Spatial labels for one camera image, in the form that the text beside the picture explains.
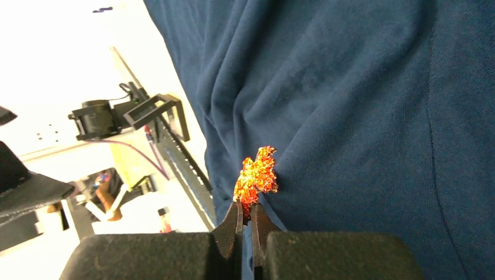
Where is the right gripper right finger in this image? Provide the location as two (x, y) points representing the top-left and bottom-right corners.
(251, 204), (282, 279)

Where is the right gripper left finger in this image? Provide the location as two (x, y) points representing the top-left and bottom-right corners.
(212, 202), (243, 279)

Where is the orange glitter leaf brooch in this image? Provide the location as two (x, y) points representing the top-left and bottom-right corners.
(233, 146), (278, 216)

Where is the navy blue t-shirt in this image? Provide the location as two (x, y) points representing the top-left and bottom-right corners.
(145, 1), (494, 279)

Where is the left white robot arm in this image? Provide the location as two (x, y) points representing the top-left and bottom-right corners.
(1, 100), (144, 161)

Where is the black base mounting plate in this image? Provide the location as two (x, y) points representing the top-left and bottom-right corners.
(149, 117), (216, 231)

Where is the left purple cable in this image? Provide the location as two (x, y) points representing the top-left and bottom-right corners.
(85, 139), (171, 181)

